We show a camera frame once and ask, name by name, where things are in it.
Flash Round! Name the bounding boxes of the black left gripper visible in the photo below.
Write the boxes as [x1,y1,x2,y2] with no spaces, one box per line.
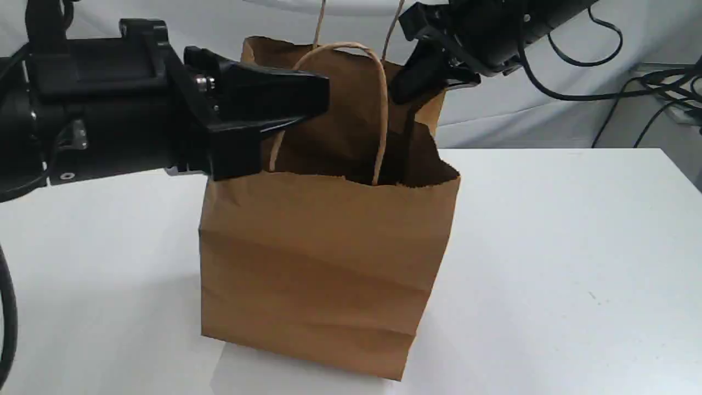
[2,18,330,187]

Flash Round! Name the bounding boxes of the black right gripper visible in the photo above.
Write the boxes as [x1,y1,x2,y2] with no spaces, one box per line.
[389,1,593,104]

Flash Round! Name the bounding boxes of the brown paper bag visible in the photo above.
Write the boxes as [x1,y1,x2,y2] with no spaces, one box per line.
[199,36,460,381]

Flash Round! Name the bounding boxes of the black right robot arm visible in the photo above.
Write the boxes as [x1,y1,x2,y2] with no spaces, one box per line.
[389,1,592,104]

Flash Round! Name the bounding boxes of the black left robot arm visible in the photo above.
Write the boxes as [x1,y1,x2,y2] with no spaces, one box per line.
[1,1,331,202]

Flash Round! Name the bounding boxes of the grey backdrop cloth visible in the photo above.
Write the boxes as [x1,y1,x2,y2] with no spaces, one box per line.
[0,0,702,149]

